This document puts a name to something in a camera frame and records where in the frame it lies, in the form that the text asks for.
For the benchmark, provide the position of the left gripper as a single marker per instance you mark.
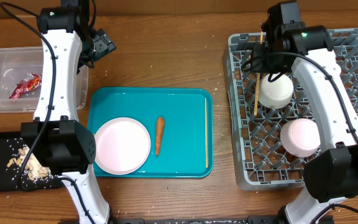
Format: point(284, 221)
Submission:
point(104, 45)

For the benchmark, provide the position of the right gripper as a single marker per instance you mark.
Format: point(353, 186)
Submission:
point(259, 66)

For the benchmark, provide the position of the pale green bowl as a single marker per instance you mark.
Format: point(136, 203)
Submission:
point(275, 94)

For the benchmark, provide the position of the red snack wrapper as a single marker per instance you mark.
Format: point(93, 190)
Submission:
point(28, 83)

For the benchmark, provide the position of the small white plate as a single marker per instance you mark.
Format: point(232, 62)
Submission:
point(300, 137)

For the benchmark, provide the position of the orange carrot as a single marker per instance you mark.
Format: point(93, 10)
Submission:
point(160, 125)

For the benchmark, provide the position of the large pink plate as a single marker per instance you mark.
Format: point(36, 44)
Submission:
point(122, 146)

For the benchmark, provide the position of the peanut and rice scraps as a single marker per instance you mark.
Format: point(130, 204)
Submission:
point(33, 170)

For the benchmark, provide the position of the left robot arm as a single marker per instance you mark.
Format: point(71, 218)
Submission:
point(56, 138)

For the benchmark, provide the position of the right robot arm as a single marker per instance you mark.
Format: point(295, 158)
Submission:
point(287, 45)

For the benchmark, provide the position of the grey dishwasher rack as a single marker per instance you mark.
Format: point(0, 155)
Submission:
point(260, 161)

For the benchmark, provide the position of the clear plastic bin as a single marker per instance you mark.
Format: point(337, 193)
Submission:
point(18, 65)

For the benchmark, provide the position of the teal plastic serving tray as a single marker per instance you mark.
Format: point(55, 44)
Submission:
point(182, 153)

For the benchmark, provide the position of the black plastic tray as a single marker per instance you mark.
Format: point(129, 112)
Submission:
point(7, 180)

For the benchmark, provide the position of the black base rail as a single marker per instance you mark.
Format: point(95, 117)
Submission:
point(264, 219)

